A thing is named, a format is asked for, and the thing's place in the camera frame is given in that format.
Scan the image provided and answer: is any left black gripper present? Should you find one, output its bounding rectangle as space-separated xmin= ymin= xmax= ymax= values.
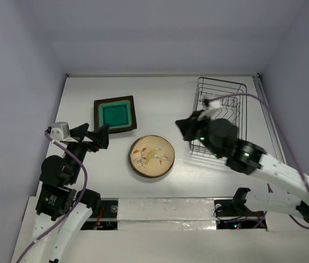
xmin=65 ymin=122 xmax=110 ymax=182

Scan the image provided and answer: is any teal square plate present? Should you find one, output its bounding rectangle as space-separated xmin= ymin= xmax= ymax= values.
xmin=94 ymin=95 xmax=137 ymax=134

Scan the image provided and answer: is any tan round plate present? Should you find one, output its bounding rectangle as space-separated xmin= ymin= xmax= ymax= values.
xmin=129 ymin=135 xmax=175 ymax=178

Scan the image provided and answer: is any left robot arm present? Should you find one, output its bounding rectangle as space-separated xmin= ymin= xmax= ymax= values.
xmin=17 ymin=122 xmax=110 ymax=262

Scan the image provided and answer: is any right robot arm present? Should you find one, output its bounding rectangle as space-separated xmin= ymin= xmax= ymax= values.
xmin=175 ymin=110 xmax=309 ymax=224

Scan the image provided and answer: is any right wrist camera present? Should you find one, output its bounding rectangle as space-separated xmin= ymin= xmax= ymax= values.
xmin=198 ymin=95 xmax=222 ymax=119

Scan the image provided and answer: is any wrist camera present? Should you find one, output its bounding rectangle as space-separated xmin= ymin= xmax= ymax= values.
xmin=47 ymin=122 xmax=71 ymax=142
xmin=198 ymin=95 xmax=222 ymax=119

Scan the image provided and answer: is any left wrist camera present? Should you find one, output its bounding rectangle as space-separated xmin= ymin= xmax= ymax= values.
xmin=47 ymin=122 xmax=71 ymax=142

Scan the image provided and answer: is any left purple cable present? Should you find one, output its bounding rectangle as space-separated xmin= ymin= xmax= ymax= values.
xmin=14 ymin=131 xmax=88 ymax=263

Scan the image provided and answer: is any purple cable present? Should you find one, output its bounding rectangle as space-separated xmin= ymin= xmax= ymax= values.
xmin=202 ymin=93 xmax=309 ymax=230
xmin=14 ymin=131 xmax=88 ymax=263

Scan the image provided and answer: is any wire dish rack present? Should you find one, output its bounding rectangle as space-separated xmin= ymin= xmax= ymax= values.
xmin=193 ymin=77 xmax=247 ymax=140

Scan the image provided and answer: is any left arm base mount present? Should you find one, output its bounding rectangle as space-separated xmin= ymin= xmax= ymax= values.
xmin=99 ymin=199 xmax=118 ymax=221

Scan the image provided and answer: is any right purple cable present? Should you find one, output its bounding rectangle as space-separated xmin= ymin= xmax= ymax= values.
xmin=202 ymin=93 xmax=309 ymax=230

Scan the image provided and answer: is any metal rail on right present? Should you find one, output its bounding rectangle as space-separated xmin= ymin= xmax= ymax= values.
xmin=253 ymin=73 xmax=288 ymax=164

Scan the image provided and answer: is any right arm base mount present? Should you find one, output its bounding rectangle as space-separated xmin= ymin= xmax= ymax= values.
xmin=214 ymin=199 xmax=265 ymax=219

